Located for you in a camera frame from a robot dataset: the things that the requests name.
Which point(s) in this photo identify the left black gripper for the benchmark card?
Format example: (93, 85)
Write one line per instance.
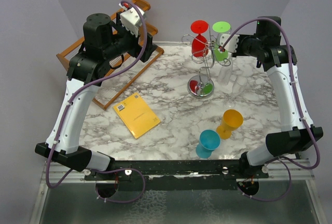
(136, 50)

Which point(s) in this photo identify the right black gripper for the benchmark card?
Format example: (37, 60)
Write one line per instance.
(241, 37)

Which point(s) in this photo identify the clear champagne flute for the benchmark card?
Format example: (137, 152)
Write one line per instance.
(238, 87)
(225, 71)

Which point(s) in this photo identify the green plastic wine glass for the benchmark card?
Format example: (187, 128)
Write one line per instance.
(221, 28)

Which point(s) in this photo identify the red plastic wine glass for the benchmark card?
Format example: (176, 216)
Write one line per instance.
(198, 45)

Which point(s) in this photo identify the orange plastic wine glass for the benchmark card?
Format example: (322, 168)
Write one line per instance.
(231, 121)

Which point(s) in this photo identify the blue plastic wine glass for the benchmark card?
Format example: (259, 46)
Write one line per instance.
(209, 141)

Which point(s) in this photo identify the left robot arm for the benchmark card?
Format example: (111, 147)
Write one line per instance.
(104, 40)

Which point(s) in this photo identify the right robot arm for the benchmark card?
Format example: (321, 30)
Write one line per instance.
(271, 47)

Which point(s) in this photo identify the wooden shelf rack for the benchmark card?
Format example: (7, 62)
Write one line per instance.
(64, 60)

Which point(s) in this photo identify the chrome wine glass rack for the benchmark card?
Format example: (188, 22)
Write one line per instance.
(202, 85)

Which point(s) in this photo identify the yellow book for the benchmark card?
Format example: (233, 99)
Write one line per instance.
(136, 115)

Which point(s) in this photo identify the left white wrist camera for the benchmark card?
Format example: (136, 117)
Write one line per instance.
(130, 19)

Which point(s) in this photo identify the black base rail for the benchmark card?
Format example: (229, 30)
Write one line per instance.
(169, 175)

